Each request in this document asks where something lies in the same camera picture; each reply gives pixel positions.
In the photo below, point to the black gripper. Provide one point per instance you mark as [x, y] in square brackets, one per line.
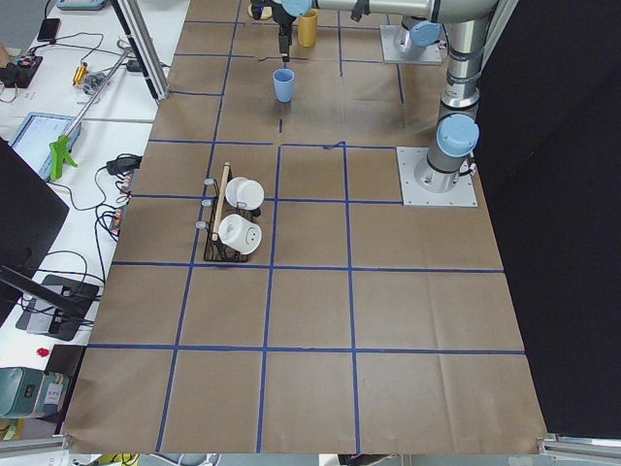
[283, 20]

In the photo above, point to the light blue plastic cup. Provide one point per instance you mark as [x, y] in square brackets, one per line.
[284, 82]

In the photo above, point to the bamboo cylinder holder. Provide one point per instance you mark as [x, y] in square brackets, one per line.
[307, 29]

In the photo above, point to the round wooden stand base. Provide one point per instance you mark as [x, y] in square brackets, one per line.
[260, 10]

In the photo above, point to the white plain mug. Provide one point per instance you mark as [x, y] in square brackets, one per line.
[244, 193]

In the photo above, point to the white smiley mug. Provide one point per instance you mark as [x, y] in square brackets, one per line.
[240, 234]

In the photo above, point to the black power adapter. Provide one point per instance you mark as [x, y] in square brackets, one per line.
[124, 163]

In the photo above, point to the black smartphone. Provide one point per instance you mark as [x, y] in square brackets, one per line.
[48, 30]

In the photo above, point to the brown paper table cover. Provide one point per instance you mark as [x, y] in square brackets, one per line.
[358, 325]

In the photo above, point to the blue framed tablet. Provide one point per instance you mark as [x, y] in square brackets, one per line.
[32, 138]

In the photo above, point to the black monitor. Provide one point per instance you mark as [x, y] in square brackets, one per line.
[32, 214]

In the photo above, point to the green box device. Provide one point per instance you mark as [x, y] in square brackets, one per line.
[27, 392]

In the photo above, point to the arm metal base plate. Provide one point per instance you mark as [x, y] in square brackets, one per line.
[422, 186]
[390, 54]

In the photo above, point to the aluminium frame post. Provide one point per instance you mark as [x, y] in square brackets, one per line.
[135, 29]

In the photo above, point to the wooden rack handle rod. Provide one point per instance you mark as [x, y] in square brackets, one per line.
[220, 200]

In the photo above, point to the black wire mug rack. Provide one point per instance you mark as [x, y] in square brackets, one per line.
[216, 251]

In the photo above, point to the green handled reacher grabber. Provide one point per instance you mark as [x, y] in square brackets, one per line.
[59, 148]

